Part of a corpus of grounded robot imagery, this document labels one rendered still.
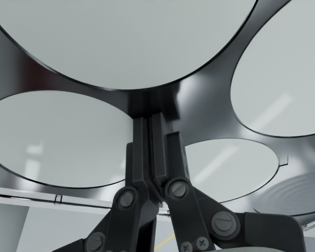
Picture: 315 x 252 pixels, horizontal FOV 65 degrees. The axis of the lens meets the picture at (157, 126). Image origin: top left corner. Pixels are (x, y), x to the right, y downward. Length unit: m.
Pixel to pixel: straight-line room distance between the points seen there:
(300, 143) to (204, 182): 0.07
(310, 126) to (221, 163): 0.06
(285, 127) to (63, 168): 0.15
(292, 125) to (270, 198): 0.11
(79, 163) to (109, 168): 0.02
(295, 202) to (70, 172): 0.21
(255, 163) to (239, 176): 0.02
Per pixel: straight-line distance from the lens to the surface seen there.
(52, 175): 0.20
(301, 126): 0.17
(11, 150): 0.18
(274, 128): 0.17
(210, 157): 0.18
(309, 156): 0.21
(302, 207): 0.30
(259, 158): 0.19
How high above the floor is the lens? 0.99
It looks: 41 degrees down
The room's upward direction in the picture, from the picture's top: 176 degrees clockwise
